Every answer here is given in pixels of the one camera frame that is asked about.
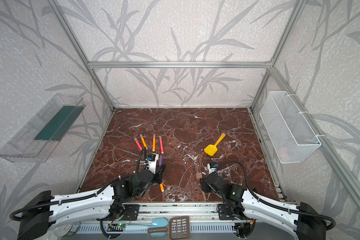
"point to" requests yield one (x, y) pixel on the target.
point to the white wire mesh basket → (291, 140)
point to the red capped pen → (161, 145)
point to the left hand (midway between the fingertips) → (167, 162)
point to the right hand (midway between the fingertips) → (201, 176)
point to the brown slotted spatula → (179, 227)
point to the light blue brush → (156, 222)
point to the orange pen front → (162, 187)
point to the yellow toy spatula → (210, 150)
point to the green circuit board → (116, 227)
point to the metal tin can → (62, 230)
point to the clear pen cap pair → (198, 175)
